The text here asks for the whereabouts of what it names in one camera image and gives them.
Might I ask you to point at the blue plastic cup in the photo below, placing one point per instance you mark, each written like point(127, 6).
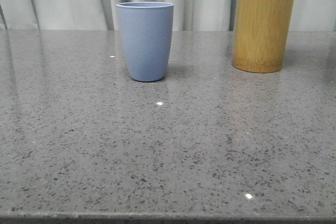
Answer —
point(146, 34)

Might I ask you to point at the bamboo wooden cup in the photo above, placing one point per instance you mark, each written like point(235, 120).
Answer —
point(260, 34)

